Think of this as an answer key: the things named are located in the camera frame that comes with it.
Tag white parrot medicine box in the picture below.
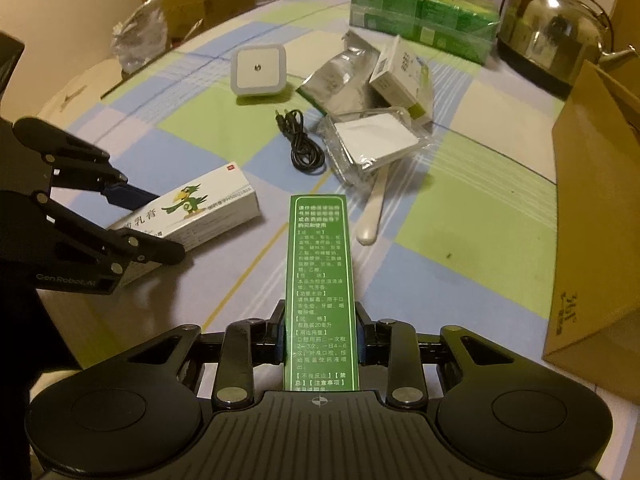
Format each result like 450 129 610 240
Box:
108 160 263 287

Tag white square night light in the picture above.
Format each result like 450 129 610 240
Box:
230 44 286 96

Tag white plastic spoon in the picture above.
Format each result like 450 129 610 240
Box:
356 166 390 246

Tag crumpled plastic bag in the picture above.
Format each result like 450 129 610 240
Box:
111 0 168 75

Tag checkered tablecloth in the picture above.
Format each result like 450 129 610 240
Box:
39 0 597 411

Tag clear packet white pad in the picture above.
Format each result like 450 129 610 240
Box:
317 107 432 190

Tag brown cardboard box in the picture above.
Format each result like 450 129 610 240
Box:
544 62 640 402

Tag silver foil bag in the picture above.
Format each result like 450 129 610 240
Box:
296 30 390 116

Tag white green medicine box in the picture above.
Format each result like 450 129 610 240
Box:
369 36 434 127

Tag green tissue pack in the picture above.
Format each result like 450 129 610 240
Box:
349 0 499 65

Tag stainless steel kettle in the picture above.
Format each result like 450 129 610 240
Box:
497 0 639 99

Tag black audio cable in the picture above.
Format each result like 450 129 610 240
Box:
273 107 328 176

